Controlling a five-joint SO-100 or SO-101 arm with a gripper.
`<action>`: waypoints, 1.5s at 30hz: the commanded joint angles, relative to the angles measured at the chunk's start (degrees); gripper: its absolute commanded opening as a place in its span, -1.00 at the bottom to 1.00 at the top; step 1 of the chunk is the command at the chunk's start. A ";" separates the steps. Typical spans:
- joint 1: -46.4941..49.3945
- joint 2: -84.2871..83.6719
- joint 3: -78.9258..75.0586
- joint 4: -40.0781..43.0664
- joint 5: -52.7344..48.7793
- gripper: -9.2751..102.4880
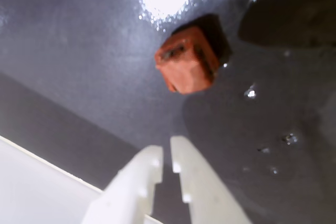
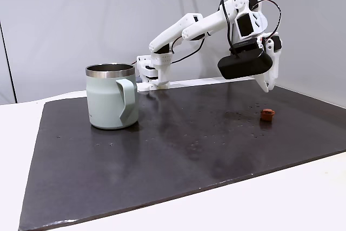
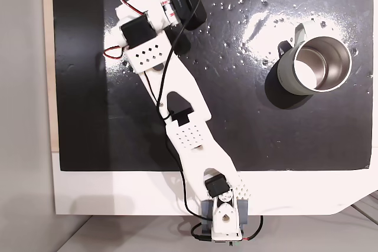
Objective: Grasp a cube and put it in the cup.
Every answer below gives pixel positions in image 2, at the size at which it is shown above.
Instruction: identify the small red-brown cube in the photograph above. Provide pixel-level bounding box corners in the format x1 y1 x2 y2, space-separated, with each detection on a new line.
259 108 276 122

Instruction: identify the black glossy table mat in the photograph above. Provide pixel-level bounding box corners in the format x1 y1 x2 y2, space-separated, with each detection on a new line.
18 81 346 231

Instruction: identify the pale green steel-rimmed mug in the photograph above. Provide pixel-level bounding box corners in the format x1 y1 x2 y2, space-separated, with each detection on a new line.
85 63 139 130

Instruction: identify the red black wrist motor cable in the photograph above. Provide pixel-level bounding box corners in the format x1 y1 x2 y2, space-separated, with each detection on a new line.
251 0 282 38

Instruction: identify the black camera cable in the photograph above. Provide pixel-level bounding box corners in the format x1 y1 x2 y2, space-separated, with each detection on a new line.
219 0 242 60

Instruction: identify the black red elbow motor cable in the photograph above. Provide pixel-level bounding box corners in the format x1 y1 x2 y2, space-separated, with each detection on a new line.
170 37 207 64

